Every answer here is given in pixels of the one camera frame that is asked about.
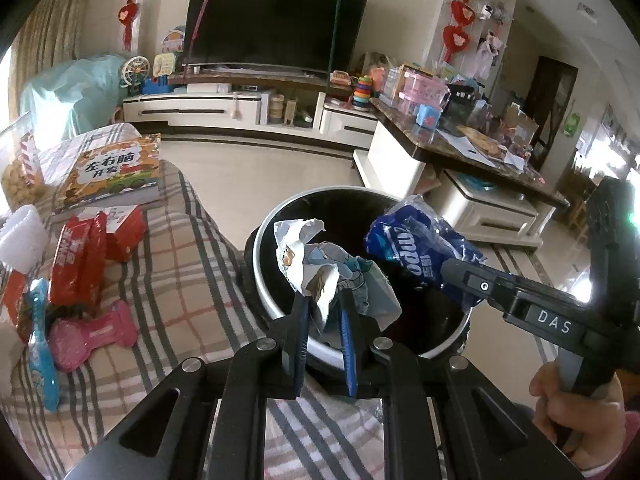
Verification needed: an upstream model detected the black television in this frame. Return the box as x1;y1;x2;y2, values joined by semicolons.
182;0;371;77

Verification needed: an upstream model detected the pink plastic box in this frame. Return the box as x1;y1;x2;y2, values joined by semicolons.
397;71;449;112

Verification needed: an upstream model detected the white television cabinet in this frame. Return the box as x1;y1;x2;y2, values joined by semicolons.
122;62;382;152

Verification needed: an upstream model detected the white ferris wheel toy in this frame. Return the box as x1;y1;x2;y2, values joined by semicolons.
120;55;154;97

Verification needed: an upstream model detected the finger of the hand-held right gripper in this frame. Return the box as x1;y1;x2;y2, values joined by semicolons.
440;257;526;312

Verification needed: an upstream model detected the white foam container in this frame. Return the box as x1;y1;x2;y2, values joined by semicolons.
0;205;44;277

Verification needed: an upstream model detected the pink bone-shaped toy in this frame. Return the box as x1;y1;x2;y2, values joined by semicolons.
48;300;140;373

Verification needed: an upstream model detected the colourful children's book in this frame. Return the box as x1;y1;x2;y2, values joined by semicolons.
52;133;163;217

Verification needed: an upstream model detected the rainbow stacking ring toy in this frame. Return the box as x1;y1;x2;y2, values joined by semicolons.
350;76;375;111

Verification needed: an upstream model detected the dark-topped coffee table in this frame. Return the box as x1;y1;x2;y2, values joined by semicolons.
352;97;571;252

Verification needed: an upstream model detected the blue toothbrush package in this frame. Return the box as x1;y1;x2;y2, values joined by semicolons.
25;277;62;413

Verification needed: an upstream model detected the red hanging decoration string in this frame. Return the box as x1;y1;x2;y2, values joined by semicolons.
117;0;147;52
440;0;482;63

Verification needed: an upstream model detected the person's right forearm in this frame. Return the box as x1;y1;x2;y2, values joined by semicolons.
580;402;640;480

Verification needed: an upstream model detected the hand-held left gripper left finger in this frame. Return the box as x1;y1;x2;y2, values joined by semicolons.
65;290;316;480

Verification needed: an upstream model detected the small red wrapper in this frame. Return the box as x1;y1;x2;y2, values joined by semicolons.
0;270;32;346

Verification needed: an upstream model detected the white paper wrapper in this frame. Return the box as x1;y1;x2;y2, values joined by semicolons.
273;217;402;337

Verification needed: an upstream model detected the clear jar of snacks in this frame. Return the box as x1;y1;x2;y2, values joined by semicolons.
0;112;49;211

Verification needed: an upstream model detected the white trash bin black liner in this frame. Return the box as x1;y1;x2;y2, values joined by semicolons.
243;186;473;376

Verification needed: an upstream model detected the person's right hand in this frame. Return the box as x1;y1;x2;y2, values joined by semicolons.
529;360;628;466

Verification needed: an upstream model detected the red cardboard box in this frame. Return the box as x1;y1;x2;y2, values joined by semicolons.
102;205;149;264

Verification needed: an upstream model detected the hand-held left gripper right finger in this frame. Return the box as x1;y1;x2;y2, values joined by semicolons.
337;287;586;480

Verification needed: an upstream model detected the blue snack wrapper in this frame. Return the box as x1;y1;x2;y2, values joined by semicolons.
364;195;488;307

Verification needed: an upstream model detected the white low cabinet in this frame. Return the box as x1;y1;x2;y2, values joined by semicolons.
435;167;547;250

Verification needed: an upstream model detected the beige curtain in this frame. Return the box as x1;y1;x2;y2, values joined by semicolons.
10;0;97;111

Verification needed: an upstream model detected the red snack packet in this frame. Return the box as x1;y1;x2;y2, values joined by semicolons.
84;210;109;302
48;217;93;308

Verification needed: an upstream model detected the small blue box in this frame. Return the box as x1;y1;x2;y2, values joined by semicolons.
416;104;441;129

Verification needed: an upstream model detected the teal plastic bag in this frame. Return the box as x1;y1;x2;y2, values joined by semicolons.
20;52;140;137

